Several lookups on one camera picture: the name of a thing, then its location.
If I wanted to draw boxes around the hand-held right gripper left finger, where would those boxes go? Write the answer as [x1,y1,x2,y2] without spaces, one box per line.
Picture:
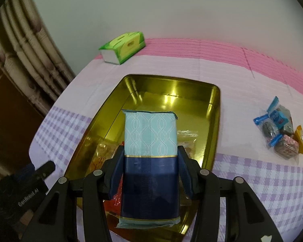
[20,145,125,242]

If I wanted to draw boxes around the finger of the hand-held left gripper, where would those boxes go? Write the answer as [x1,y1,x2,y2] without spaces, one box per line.
[35,160,56,179]
[18,163,36,177]

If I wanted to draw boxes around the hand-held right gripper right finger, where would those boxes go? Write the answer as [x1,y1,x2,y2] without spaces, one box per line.
[177,145,283,242]

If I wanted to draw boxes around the red snack packet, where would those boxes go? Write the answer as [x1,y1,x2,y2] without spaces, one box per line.
[103,181,123,215]

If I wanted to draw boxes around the clear rice cracker packet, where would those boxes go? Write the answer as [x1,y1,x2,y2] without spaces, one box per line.
[89,141,117,172]

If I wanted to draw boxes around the clear fried snack packet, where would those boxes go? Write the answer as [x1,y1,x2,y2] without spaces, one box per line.
[177,130,199,157]

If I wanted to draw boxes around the teal navy snack packet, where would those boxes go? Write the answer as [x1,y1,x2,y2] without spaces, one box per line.
[116,109,181,229]

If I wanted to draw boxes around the gold tin box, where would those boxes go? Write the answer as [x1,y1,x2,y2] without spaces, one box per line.
[65,74,221,242]

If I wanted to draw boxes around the dark candy packet blue ends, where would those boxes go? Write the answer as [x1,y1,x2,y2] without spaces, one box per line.
[253,115,283,148]

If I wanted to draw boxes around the pink snack packet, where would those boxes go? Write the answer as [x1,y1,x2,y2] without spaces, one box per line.
[274,134,300,159]

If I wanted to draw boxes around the grey green snack packet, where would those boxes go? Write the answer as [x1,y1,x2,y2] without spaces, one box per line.
[278,105,295,135]

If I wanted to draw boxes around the yellow snack packet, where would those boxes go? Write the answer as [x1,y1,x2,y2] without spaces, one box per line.
[292,125,303,156]

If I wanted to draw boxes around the brown wooden door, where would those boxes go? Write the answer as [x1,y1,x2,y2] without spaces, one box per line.
[0,58,44,182]

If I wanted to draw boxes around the blue label candy packet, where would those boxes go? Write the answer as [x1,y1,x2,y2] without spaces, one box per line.
[266,96,287,126]

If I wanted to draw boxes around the pink purple checkered tablecloth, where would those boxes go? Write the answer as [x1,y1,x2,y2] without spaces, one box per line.
[30,38,303,242]

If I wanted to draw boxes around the beige patterned curtain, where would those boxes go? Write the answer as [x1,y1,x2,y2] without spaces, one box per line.
[0,0,76,116]

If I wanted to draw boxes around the green tissue pack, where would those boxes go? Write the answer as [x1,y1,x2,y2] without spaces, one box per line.
[98,31,145,65]

